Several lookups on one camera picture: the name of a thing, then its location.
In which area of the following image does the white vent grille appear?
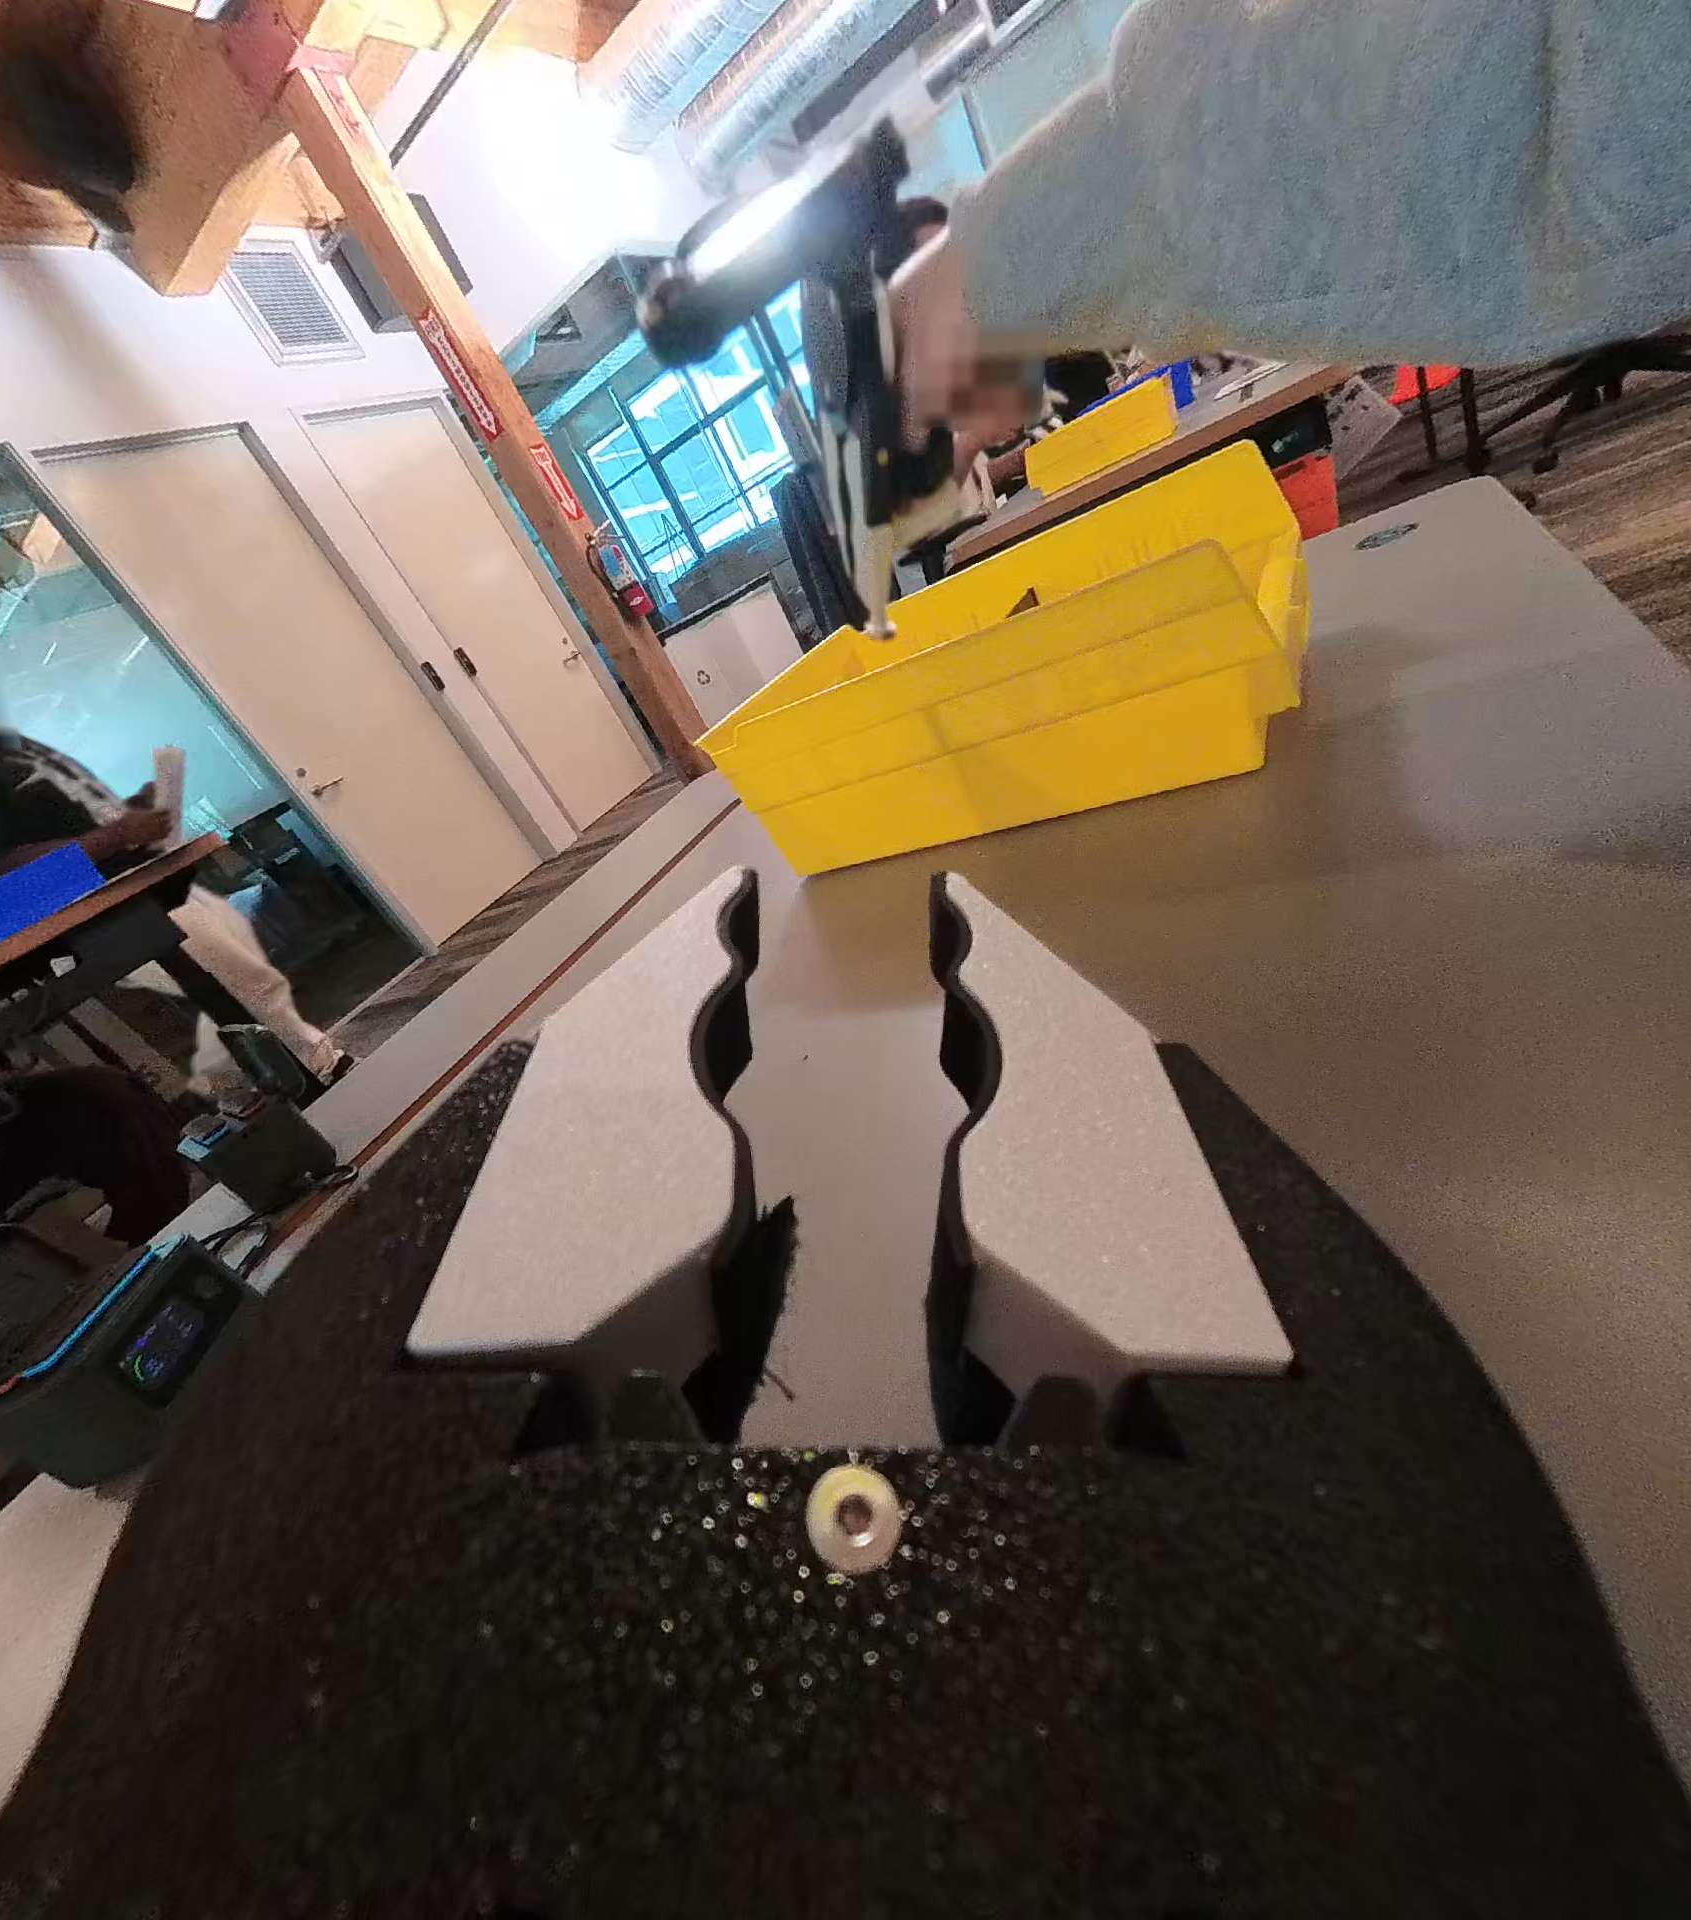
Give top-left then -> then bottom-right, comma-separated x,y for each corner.
222,240 -> 368,366

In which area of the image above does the white recycling bin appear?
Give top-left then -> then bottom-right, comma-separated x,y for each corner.
667,581 -> 807,732

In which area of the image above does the black office chair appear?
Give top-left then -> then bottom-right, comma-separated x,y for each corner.
1476,322 -> 1691,514

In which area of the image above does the blue plastic bin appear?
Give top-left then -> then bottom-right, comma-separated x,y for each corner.
0,840 -> 104,950

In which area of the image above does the yellow plastic bin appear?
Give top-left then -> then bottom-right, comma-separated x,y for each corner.
888,440 -> 1314,670
696,540 -> 1308,877
1026,375 -> 1182,493

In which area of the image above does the wooden post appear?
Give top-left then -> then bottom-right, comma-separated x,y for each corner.
208,0 -> 715,773

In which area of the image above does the wooden work table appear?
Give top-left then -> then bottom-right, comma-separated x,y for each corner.
952,360 -> 1366,566

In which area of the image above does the black wall speaker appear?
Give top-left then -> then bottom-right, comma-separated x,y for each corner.
326,192 -> 475,336

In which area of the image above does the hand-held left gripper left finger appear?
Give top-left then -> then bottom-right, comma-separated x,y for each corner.
404,864 -> 801,1444

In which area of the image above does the white door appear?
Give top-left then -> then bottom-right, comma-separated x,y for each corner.
294,392 -> 657,843
37,423 -> 548,946

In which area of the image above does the person's right forearm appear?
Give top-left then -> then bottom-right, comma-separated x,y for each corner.
944,0 -> 1691,371

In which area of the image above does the black power station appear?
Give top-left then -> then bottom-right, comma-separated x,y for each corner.
0,1223 -> 255,1486

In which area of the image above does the dark charger dock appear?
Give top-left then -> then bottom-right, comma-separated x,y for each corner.
178,1024 -> 340,1216

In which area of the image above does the person's right hand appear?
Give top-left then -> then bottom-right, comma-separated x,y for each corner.
893,229 -> 981,348

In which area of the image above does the red fire extinguisher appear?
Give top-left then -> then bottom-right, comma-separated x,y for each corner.
585,524 -> 656,618

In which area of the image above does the black-legged wooden table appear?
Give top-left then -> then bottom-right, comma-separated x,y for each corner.
0,831 -> 235,1119

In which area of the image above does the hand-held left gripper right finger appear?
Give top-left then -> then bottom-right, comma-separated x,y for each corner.
926,871 -> 1300,1448

